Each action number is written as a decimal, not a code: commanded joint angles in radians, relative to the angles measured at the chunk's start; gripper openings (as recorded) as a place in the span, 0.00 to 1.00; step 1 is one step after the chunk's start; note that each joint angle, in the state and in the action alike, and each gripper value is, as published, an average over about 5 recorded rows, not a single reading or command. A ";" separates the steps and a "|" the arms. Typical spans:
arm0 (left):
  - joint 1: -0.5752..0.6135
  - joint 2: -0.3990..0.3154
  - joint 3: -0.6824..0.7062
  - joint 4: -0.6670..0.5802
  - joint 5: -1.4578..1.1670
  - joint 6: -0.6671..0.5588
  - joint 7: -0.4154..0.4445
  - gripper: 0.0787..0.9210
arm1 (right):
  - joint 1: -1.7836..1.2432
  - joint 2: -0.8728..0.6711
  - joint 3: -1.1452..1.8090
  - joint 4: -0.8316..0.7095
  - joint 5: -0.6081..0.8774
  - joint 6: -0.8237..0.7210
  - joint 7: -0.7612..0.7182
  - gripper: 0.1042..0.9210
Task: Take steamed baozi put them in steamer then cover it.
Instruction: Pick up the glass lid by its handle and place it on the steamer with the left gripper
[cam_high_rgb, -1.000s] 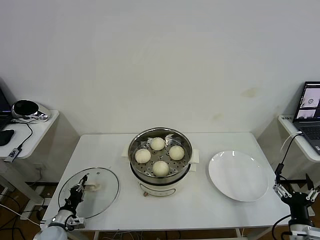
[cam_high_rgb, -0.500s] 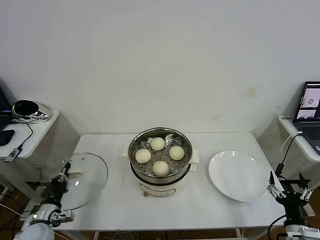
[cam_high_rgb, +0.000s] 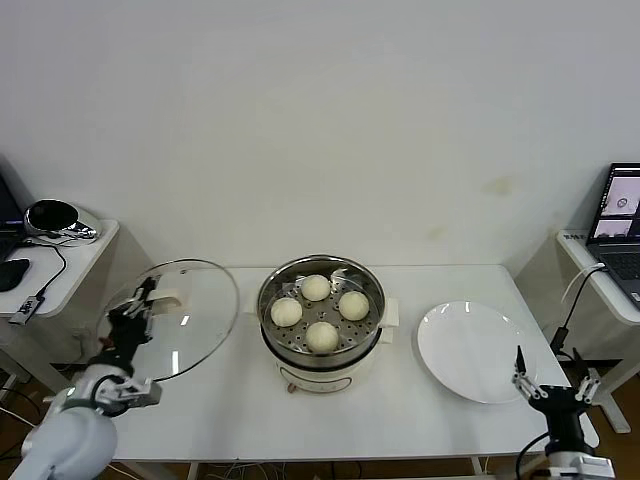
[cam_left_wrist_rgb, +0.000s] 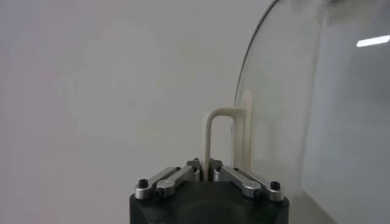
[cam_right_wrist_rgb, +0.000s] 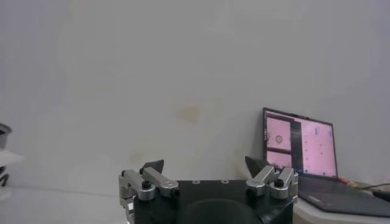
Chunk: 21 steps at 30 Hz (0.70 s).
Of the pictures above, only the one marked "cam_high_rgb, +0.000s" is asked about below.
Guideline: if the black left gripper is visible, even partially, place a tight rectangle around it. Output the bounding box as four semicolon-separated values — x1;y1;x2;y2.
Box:
102;278;158;371

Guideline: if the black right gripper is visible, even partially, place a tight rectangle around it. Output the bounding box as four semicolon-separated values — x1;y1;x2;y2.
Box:
510;344;602;451

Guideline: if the round glass pot lid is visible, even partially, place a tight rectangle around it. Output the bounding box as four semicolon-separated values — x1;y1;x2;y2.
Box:
102;257;240;384

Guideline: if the white steamed baozi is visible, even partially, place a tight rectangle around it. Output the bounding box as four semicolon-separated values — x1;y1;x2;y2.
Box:
304;321;340;354
271;297;305;327
338;291;371;321
301;273;332;302

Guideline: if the steel steamer pot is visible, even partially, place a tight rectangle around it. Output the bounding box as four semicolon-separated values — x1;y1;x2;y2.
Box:
243;292;401;396

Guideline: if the steel perforated steamer basket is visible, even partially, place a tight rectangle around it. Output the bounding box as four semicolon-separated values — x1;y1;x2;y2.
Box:
257;254;387;365

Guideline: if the white side table with headset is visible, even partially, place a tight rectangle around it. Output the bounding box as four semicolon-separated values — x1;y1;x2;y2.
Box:
0;218;161;441

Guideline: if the white round plate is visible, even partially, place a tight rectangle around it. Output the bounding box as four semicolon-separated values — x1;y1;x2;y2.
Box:
417;300;540;405

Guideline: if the white side table with label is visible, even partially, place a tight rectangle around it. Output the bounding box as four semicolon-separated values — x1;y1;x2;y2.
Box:
514;228;640;434

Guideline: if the grey usb hub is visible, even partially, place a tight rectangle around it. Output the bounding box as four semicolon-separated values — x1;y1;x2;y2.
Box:
10;294;44;326

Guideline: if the chrome headset with black visor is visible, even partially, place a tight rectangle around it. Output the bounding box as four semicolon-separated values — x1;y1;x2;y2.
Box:
23;198;104;249

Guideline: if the black computer mouse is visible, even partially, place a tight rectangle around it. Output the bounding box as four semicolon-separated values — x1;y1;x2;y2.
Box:
0;258;32;293

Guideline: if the grey open laptop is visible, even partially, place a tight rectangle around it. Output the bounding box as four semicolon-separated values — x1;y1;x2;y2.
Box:
585;161;640;310

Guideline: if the dark monitor screen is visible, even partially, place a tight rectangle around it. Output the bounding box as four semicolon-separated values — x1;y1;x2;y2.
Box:
0;169;31;264

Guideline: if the black cable with adapter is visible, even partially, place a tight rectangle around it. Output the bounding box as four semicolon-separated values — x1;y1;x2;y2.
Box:
549;267;609;361

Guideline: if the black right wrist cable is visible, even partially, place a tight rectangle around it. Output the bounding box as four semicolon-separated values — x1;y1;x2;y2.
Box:
514;432;551;480

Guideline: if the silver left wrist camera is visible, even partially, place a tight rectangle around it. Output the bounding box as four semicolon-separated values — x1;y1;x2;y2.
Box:
117;379;165;409

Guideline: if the thin black hub cable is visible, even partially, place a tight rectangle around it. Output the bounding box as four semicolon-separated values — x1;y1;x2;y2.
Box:
22;238;69;300

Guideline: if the white laptop cable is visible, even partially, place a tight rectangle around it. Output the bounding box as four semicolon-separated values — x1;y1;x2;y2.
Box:
562;262;606;306

